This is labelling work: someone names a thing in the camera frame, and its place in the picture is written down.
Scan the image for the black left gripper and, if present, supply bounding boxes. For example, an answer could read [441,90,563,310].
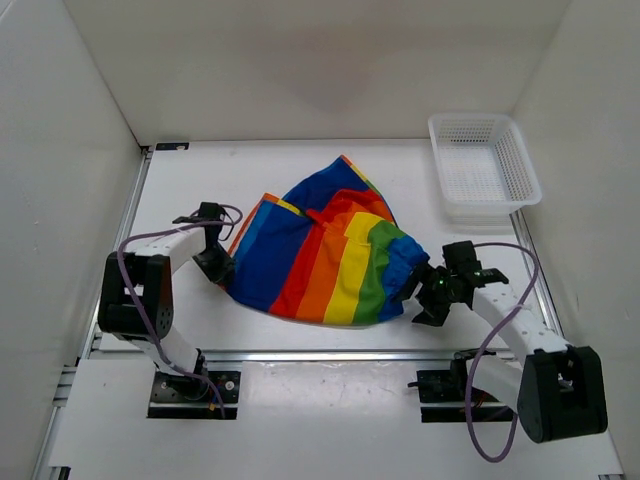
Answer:
[192,245,237,286]

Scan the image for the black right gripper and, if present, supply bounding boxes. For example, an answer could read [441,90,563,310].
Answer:
[391,260,460,327]

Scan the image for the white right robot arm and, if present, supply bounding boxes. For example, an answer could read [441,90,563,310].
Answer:
[395,241,608,443]

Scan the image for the rainbow striped shorts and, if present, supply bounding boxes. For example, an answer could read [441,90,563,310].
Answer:
[225,156,429,327]

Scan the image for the white plastic mesh basket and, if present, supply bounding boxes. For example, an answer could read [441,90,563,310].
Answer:
[428,112,542,224]

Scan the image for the aluminium table frame rail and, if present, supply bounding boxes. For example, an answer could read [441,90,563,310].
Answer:
[38,140,623,479]

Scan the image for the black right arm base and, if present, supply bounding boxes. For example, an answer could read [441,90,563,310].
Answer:
[407,349,521,424]

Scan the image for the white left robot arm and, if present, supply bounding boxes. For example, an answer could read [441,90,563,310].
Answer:
[97,202,243,400]

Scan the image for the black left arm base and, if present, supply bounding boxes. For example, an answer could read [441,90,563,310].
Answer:
[147,367,241,420]

